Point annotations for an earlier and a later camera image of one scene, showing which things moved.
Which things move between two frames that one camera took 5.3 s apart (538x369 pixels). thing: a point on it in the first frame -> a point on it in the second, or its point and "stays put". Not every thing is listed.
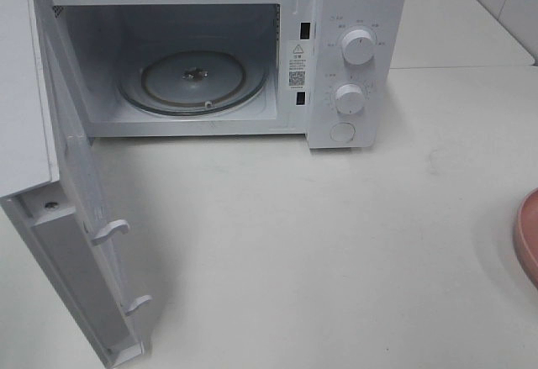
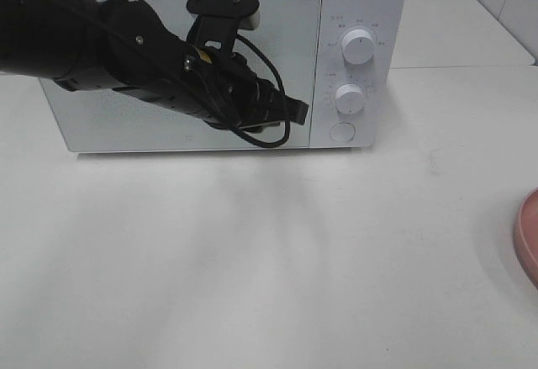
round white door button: (342, 132) stays put
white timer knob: (350, 98) stays put
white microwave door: (50, 181) -> (287, 31)
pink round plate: (525, 236) stays put
